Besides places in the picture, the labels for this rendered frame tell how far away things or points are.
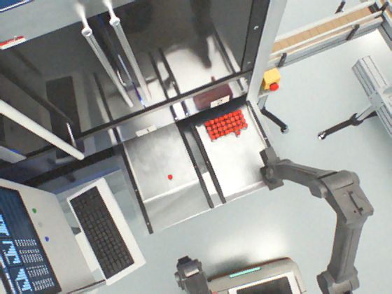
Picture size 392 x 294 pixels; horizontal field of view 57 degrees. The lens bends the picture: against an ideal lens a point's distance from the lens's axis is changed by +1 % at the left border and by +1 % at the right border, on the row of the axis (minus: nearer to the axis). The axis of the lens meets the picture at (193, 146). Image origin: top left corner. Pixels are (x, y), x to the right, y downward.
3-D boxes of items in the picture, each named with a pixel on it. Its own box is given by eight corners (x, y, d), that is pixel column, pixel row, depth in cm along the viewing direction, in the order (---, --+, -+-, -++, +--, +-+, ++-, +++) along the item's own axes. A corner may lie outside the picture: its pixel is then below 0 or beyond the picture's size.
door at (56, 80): (26, 154, 131) (-118, 88, 74) (145, 108, 133) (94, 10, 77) (26, 155, 131) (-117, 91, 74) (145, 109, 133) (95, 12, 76)
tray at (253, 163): (196, 128, 165) (195, 126, 162) (248, 108, 166) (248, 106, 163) (224, 196, 156) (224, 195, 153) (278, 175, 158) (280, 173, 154)
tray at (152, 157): (120, 134, 166) (117, 132, 163) (171, 114, 167) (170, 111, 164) (143, 202, 158) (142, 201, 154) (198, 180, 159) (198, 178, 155)
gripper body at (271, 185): (273, 163, 149) (276, 159, 142) (283, 185, 147) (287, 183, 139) (258, 169, 149) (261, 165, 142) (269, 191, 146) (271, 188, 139)
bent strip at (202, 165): (198, 166, 160) (198, 163, 155) (204, 163, 161) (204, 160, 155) (210, 194, 157) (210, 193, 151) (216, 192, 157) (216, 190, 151)
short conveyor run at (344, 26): (248, 84, 173) (251, 69, 158) (235, 58, 177) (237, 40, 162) (376, 33, 177) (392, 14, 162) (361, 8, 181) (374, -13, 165)
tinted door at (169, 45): (145, 108, 133) (96, 9, 77) (251, 66, 136) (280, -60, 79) (146, 109, 133) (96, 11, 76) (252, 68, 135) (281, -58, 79)
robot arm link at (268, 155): (271, 176, 128) (292, 168, 129) (259, 146, 131) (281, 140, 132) (264, 182, 140) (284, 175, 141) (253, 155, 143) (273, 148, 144)
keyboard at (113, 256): (69, 200, 167) (67, 200, 165) (96, 185, 168) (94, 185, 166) (107, 279, 157) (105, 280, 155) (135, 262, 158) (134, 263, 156)
